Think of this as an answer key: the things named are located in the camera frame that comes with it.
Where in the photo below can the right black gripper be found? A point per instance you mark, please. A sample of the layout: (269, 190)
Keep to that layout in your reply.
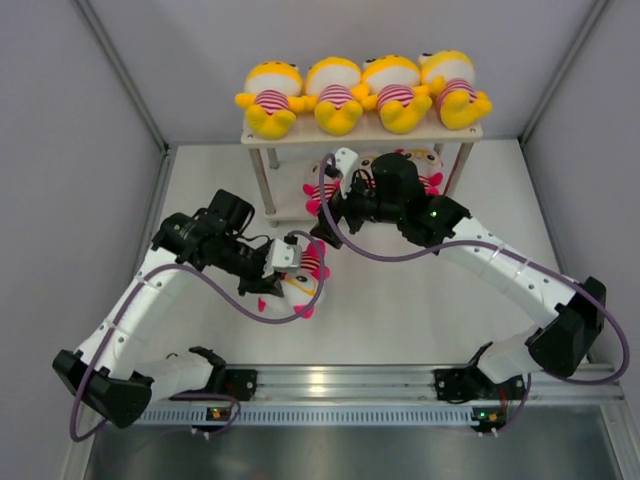
(344, 209)

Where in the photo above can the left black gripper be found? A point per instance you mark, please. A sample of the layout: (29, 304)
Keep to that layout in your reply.
(257, 284)

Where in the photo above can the pink toy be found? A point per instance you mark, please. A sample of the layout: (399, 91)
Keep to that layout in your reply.
(429, 167)
(312, 189)
(299, 287)

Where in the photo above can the pink toy glasses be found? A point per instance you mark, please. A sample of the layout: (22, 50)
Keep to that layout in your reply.
(366, 160)

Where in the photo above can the yellow toy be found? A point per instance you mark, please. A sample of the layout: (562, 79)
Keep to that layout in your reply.
(450, 76)
(272, 98)
(395, 92)
(334, 87)

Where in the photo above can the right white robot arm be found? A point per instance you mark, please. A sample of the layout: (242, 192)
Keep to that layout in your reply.
(567, 315)

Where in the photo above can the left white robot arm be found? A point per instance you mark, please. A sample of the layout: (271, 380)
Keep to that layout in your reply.
(105, 372)

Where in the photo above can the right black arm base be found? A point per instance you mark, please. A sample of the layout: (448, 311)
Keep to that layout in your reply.
(461, 385)

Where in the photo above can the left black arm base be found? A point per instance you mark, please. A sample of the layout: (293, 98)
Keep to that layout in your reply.
(240, 383)

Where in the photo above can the white two-tier shelf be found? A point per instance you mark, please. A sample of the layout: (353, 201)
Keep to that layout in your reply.
(279, 165)

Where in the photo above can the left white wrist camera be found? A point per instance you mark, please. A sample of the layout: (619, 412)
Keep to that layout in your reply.
(282, 257)

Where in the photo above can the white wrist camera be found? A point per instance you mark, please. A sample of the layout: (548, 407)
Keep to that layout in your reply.
(347, 162)
(282, 257)

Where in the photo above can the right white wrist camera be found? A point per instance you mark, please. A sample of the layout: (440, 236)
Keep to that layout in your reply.
(347, 162)

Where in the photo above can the grey slotted cable duct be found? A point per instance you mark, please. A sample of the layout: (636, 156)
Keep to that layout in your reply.
(252, 415)

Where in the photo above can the left aluminium frame post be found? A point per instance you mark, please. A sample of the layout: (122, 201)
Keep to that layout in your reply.
(96, 28)

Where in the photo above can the aluminium frame post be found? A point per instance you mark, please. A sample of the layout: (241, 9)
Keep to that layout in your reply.
(579, 39)
(96, 28)

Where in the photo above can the aluminium front rail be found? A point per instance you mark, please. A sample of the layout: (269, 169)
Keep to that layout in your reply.
(412, 383)

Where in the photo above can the right aluminium frame post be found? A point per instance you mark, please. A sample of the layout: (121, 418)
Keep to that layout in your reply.
(579, 39)

